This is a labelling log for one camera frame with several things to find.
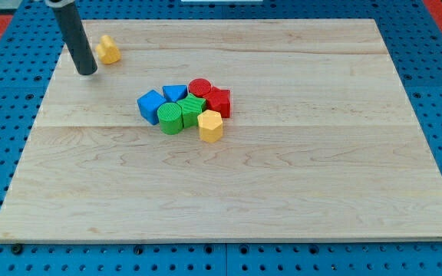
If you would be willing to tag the green cylinder block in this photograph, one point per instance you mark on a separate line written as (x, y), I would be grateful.
(170, 118)

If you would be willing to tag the blue triangle block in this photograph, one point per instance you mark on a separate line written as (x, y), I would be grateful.
(173, 93)

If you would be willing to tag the light wooden board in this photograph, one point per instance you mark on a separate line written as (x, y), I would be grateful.
(322, 144)

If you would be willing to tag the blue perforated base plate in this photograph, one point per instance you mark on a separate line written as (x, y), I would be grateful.
(29, 51)

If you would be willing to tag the red star block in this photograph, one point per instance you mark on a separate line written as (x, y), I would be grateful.
(219, 100)

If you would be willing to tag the yellow hexagon block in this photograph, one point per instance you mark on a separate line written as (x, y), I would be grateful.
(210, 125)

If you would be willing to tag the blue cube block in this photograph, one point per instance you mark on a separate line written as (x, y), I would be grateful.
(148, 105)

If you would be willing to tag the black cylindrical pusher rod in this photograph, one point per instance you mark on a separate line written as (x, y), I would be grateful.
(74, 36)

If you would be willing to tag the green star block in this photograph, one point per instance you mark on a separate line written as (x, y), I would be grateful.
(191, 107)

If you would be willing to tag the red cylinder block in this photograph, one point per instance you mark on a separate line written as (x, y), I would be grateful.
(199, 87)

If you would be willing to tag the yellow heart block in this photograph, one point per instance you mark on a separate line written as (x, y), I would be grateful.
(107, 51)

